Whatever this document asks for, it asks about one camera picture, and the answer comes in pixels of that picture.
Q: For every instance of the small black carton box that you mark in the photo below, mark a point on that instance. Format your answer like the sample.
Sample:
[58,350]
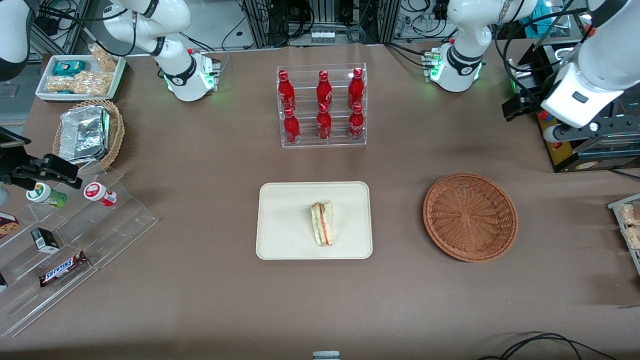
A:
[46,241]

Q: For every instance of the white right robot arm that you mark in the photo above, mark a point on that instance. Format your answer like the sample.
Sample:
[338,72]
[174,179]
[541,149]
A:
[175,30]

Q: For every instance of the white rectangular snack bin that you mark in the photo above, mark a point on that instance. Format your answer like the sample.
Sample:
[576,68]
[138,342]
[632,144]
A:
[45,92]

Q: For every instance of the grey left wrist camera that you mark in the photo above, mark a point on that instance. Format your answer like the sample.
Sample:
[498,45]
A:
[554,134]

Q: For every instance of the cream rectangular tray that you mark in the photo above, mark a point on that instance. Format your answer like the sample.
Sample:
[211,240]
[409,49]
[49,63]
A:
[285,225]

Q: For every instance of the chocolate cookie box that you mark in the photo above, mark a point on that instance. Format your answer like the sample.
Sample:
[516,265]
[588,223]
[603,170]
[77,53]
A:
[7,226]

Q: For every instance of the red lidded snack tube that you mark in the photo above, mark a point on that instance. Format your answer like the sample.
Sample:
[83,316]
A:
[100,194]

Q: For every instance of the clear acrylic bottle rack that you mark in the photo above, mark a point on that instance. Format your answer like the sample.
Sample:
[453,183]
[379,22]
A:
[340,142]

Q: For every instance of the green lidded snack tube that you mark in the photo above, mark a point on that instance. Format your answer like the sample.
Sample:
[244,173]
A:
[45,195]

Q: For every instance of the teal snack packet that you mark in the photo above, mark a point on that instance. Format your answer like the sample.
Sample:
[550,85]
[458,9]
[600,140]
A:
[69,67]

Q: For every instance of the small light wicker basket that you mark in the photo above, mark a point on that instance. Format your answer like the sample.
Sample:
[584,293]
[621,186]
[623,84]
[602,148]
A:
[116,135]

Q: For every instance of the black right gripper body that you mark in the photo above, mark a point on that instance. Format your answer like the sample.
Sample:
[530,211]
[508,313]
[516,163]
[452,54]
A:
[14,166]

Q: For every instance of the grey device at table edge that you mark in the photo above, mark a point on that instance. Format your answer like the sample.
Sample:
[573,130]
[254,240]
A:
[326,355]

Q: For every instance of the clear acrylic stepped stand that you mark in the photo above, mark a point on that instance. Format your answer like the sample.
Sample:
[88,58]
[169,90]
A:
[120,220]

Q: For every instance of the red emergency stop button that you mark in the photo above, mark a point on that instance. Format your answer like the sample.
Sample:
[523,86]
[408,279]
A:
[545,116]

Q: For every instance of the red cola bottle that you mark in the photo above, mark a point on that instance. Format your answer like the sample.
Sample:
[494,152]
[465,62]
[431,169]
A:
[356,125]
[291,129]
[324,92]
[286,92]
[355,90]
[324,125]

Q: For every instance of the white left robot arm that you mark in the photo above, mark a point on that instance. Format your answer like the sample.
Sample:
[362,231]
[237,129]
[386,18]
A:
[597,65]

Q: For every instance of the Snickers chocolate bar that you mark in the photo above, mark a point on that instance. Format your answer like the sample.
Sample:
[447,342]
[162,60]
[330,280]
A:
[62,270]

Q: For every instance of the white power strip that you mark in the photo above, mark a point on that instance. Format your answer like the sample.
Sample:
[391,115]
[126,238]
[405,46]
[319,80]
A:
[322,36]

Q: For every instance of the clear bag of nut snacks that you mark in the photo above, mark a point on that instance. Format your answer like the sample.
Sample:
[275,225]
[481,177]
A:
[104,59]
[80,83]

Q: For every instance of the triangle sandwich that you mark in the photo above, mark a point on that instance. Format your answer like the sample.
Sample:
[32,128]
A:
[322,222]

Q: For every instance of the round brown wicker basket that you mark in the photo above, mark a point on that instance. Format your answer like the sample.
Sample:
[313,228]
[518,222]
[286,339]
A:
[470,217]

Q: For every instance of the silver foil packet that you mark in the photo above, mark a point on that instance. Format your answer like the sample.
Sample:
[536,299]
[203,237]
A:
[82,134]

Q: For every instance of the clear bag of puffed snacks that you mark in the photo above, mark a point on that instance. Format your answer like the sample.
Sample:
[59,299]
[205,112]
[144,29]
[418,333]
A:
[633,238]
[631,214]

